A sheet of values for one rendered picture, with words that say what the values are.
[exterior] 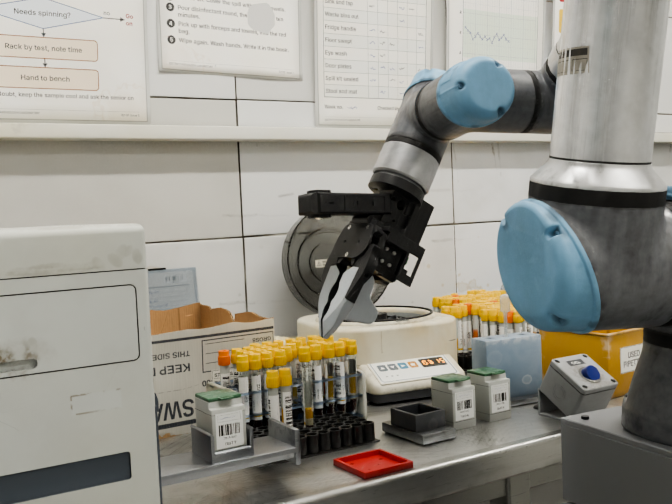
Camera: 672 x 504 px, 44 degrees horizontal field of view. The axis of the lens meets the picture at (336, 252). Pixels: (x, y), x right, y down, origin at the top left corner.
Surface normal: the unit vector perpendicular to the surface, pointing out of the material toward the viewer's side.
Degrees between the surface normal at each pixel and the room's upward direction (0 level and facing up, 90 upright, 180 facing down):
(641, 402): 70
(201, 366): 92
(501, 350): 90
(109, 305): 90
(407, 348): 90
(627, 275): 99
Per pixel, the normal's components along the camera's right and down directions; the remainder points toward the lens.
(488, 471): 0.53, 0.02
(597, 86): -0.48, 0.14
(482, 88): 0.33, -0.09
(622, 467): -0.85, 0.07
